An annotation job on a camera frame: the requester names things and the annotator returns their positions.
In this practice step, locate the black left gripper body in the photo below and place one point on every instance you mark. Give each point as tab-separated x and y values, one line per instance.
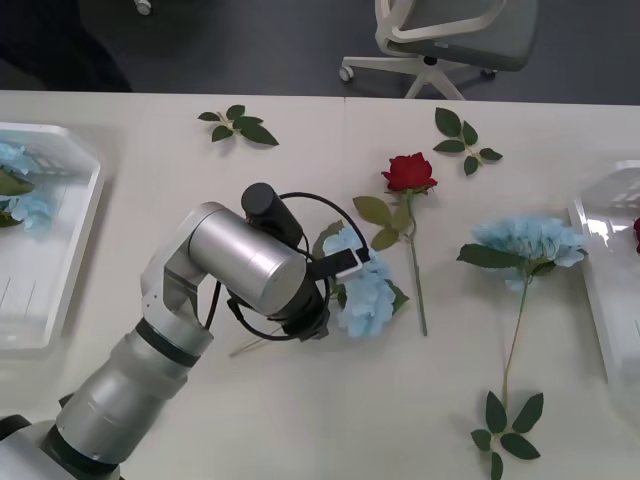
310	327

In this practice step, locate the silver and black left arm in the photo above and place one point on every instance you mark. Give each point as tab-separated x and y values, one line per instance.
240	250

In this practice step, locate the loose green leaf twig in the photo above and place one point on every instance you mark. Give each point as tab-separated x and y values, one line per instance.
529	412
447	122
252	131

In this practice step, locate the shallow white plastic box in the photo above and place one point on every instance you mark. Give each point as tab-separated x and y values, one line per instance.
615	310
45	280

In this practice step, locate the white and grey office chair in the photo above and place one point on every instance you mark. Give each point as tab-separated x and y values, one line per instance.
475	50

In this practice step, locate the white chair caster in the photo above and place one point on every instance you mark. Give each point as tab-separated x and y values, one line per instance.
142	5

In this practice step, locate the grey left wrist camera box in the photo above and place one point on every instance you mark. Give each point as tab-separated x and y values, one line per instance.
352	267

